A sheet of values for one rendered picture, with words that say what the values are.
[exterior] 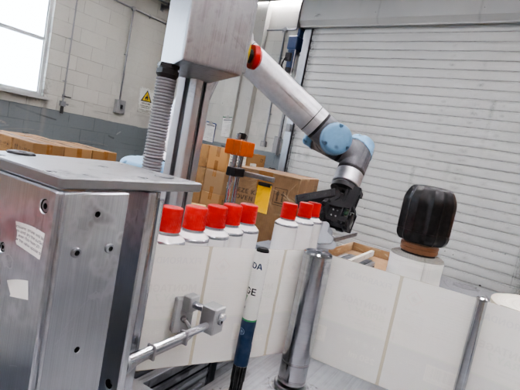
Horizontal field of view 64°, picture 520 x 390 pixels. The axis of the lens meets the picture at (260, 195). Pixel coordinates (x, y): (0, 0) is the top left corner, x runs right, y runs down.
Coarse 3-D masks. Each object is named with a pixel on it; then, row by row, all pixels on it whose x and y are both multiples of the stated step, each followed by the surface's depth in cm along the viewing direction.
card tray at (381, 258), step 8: (336, 248) 163; (344, 248) 173; (352, 248) 182; (360, 248) 181; (368, 248) 179; (376, 248) 177; (376, 256) 177; (384, 256) 176; (376, 264) 163; (384, 264) 166
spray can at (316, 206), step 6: (318, 204) 99; (318, 210) 100; (312, 216) 99; (318, 216) 100; (318, 222) 99; (318, 228) 100; (312, 234) 99; (318, 234) 100; (312, 240) 99; (312, 246) 100
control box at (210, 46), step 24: (192, 0) 57; (216, 0) 58; (240, 0) 60; (168, 24) 71; (192, 24) 58; (216, 24) 59; (240, 24) 60; (168, 48) 68; (192, 48) 58; (216, 48) 60; (240, 48) 61; (192, 72) 67; (216, 72) 63; (240, 72) 62
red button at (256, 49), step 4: (252, 48) 65; (256, 48) 64; (260, 48) 64; (252, 52) 64; (256, 52) 64; (260, 52) 64; (252, 56) 65; (256, 56) 64; (260, 56) 64; (248, 60) 65; (252, 60) 65; (256, 60) 64; (260, 60) 65; (248, 64) 66; (252, 64) 65; (256, 64) 65; (248, 68) 66; (252, 68) 65
